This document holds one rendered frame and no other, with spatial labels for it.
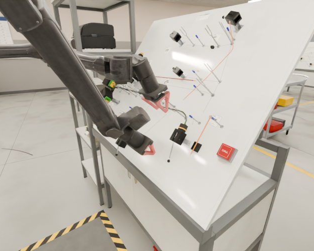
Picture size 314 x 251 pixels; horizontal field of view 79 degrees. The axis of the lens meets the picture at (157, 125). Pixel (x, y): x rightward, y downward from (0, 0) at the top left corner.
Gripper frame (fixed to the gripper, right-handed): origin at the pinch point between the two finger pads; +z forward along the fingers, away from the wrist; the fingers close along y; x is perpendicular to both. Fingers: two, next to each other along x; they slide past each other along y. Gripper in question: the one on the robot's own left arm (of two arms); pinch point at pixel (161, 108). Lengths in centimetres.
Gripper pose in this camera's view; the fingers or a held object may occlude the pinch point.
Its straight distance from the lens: 72.0
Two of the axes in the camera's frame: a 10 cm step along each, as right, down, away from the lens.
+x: -7.1, 6.3, -3.2
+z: 3.8, 7.2, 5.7
